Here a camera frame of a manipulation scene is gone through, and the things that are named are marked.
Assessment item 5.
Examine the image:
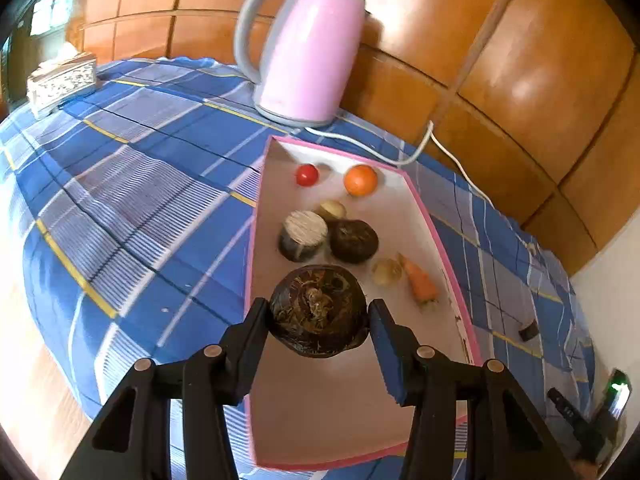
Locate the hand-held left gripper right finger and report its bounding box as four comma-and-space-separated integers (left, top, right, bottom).
368, 298, 576, 480

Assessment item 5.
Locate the white power cord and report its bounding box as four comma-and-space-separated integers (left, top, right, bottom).
305, 120, 538, 253

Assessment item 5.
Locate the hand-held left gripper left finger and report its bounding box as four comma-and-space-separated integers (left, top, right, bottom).
60, 297, 273, 480

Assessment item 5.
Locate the black sushi roll piece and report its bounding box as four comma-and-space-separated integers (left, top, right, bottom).
278, 210, 329, 262

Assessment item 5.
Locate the small yellow longan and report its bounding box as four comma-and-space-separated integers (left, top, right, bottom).
372, 258, 402, 287
319, 200, 347, 223

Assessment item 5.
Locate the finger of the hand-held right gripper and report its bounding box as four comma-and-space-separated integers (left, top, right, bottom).
547, 387, 586, 436

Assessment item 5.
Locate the orange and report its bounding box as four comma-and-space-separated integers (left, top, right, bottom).
343, 164, 378, 197

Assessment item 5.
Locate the small carrot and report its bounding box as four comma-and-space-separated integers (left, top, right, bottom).
397, 253, 440, 307

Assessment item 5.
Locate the pink electric kettle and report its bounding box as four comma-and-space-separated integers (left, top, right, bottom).
234, 0, 368, 127

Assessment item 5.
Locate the pink-rimmed white tray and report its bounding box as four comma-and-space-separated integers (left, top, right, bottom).
245, 135, 483, 471

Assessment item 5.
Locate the glass window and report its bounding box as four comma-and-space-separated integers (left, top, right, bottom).
7, 0, 83, 46

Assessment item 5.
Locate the ornate white tissue box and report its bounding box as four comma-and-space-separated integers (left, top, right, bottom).
26, 52, 98, 120

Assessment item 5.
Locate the dark brown taro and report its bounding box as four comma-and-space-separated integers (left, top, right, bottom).
330, 220, 379, 264
269, 265, 372, 358

